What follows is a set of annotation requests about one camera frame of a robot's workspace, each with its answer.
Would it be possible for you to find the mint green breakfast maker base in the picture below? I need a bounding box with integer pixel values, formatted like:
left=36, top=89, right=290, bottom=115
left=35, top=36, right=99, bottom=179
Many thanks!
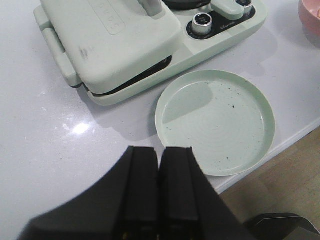
left=34, top=0, right=268, bottom=106

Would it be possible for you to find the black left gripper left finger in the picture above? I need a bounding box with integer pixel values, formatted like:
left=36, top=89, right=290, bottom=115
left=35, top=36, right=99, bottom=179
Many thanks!
left=21, top=146, right=159, bottom=240

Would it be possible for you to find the silver control knob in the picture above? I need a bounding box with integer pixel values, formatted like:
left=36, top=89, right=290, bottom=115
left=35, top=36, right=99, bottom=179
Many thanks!
left=191, top=12, right=213, bottom=36
left=235, top=0, right=253, bottom=15

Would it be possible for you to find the mint green round plate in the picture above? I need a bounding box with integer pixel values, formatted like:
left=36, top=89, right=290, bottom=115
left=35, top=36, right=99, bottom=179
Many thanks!
left=155, top=70, right=276, bottom=177

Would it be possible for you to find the left silver control knob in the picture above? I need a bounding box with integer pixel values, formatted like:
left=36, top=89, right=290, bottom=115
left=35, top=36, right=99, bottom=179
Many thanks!
left=191, top=12, right=213, bottom=36

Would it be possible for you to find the mint green pan handle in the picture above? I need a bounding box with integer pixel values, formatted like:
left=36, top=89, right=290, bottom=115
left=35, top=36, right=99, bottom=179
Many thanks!
left=211, top=0, right=244, bottom=20

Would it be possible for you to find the right silver control knob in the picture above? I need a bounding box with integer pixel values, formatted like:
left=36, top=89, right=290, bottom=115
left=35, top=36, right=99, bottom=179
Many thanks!
left=235, top=0, right=253, bottom=15

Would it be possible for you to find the breakfast maker hinged lid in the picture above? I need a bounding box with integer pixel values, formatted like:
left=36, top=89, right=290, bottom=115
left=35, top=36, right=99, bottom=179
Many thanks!
left=41, top=0, right=183, bottom=95

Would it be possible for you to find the black round frying pan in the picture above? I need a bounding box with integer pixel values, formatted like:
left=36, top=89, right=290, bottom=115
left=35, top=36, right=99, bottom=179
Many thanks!
left=163, top=0, right=211, bottom=11

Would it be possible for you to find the pink plastic bowl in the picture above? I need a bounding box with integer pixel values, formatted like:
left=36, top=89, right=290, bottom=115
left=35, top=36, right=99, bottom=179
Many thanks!
left=298, top=0, right=320, bottom=37

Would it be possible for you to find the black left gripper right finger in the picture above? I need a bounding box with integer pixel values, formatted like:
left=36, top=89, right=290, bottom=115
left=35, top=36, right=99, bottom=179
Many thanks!
left=159, top=147, right=247, bottom=240

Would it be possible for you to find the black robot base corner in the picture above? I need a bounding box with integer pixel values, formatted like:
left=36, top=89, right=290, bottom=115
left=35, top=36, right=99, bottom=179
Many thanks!
left=244, top=212, right=320, bottom=240

